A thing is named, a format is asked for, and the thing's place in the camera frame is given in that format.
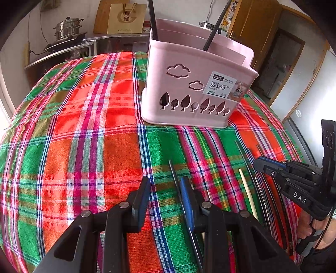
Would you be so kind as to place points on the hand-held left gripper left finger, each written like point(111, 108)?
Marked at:
point(144, 199)

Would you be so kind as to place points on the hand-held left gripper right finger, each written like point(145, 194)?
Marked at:
point(186, 199)

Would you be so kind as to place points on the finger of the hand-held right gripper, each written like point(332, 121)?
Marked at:
point(302, 169)
point(265, 166)

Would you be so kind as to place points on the cream chopstick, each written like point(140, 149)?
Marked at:
point(248, 193)

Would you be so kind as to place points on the black chopstick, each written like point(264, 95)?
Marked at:
point(267, 204)
point(215, 29)
point(284, 218)
point(152, 21)

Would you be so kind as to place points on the pink chopstick basket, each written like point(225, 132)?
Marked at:
point(183, 86)

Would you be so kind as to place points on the person's right forearm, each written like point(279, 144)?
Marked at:
point(323, 261)

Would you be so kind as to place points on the person's right hand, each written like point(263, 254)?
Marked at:
point(305, 225)

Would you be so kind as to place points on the brown chopstick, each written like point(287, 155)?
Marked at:
point(259, 150)

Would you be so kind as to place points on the plaid tablecloth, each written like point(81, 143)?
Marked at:
point(78, 131)

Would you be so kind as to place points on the wooden door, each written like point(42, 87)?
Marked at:
point(252, 29)

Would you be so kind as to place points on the white electric kettle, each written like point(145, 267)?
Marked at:
point(206, 25)

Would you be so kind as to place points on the metal shelf rack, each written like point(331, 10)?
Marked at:
point(52, 56)

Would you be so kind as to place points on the red-lidded jar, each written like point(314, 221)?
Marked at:
point(146, 26)

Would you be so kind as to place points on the black induction cooker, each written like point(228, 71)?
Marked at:
point(65, 43)

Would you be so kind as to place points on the tan paper gift bag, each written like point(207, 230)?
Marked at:
point(126, 18)

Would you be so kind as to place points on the yellow power strip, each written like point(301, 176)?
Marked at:
point(26, 53)

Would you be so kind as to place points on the stainless steel steamer pot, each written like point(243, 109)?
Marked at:
point(68, 27)

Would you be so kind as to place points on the wooden cutting board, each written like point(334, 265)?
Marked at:
point(101, 15)

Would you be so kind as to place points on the wooden door frame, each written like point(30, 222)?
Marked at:
point(294, 23)

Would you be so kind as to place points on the giraffe wall poster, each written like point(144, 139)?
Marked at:
point(232, 13)

